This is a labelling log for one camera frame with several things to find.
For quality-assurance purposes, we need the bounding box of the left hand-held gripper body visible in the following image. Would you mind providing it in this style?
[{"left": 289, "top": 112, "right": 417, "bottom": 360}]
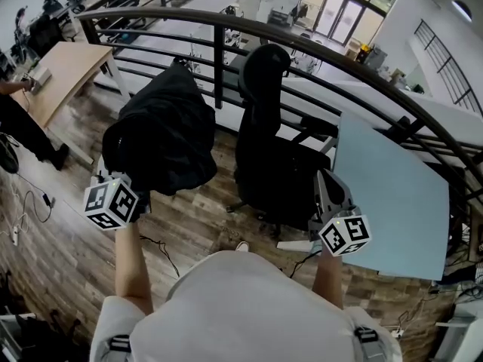
[{"left": 82, "top": 160, "right": 152, "bottom": 232}]

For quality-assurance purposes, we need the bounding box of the light blue table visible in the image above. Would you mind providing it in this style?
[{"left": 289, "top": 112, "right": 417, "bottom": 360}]
[{"left": 331, "top": 111, "right": 452, "bottom": 282}]

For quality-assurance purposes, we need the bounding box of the person's white shirt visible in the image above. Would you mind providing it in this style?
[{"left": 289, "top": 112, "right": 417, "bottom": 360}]
[{"left": 89, "top": 250, "right": 404, "bottom": 362}]

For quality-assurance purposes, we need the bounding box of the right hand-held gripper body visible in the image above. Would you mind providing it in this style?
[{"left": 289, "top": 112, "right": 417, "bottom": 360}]
[{"left": 308, "top": 204, "right": 373, "bottom": 258}]

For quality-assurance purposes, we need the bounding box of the black floor cable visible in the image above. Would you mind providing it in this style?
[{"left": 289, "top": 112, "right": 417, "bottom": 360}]
[{"left": 139, "top": 235, "right": 181, "bottom": 278}]

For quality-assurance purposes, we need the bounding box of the black pendant lamp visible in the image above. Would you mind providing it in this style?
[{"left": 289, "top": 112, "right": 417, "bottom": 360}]
[{"left": 451, "top": 0, "right": 473, "bottom": 23}]

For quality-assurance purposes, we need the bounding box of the grey shoulder strap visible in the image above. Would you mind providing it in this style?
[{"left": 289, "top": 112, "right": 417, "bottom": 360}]
[
  {"left": 109, "top": 333, "right": 133, "bottom": 362},
  {"left": 353, "top": 325, "right": 384, "bottom": 362}
]

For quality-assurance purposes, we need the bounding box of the black mesh office chair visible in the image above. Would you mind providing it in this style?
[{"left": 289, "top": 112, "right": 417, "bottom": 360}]
[{"left": 226, "top": 43, "right": 339, "bottom": 238}]

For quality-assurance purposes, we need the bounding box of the white metal stand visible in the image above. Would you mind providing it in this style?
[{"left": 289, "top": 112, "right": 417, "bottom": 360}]
[{"left": 435, "top": 299, "right": 483, "bottom": 362}]

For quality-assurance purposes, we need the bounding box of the dark curved metal railing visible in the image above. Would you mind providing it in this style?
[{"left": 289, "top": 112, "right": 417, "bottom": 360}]
[{"left": 75, "top": 8, "right": 483, "bottom": 218}]

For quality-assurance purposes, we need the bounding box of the yellow black machine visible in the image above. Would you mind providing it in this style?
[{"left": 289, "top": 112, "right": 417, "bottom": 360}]
[{"left": 356, "top": 45, "right": 373, "bottom": 66}]

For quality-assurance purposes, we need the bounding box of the glass entrance door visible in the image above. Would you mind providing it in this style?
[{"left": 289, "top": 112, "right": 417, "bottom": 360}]
[{"left": 301, "top": 0, "right": 401, "bottom": 49}]

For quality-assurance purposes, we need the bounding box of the black stair railing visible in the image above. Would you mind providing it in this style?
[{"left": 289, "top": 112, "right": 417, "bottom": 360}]
[{"left": 414, "top": 19, "right": 483, "bottom": 115}]

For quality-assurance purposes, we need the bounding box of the black jacket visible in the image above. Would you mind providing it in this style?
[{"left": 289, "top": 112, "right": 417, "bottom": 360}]
[{"left": 101, "top": 64, "right": 218, "bottom": 198}]

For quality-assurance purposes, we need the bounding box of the person's right forearm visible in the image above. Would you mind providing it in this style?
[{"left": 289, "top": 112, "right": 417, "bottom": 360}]
[{"left": 311, "top": 247, "right": 346, "bottom": 311}]

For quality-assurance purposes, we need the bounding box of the white box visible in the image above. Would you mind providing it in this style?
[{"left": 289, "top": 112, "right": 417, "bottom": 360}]
[{"left": 28, "top": 67, "right": 53, "bottom": 91}]

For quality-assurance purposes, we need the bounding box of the person's left forearm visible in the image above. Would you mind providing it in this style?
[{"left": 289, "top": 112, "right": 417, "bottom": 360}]
[{"left": 114, "top": 220, "right": 155, "bottom": 316}]

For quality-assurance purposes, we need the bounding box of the wooden desk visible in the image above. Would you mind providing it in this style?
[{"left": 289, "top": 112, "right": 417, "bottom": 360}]
[{"left": 11, "top": 41, "right": 131, "bottom": 166}]

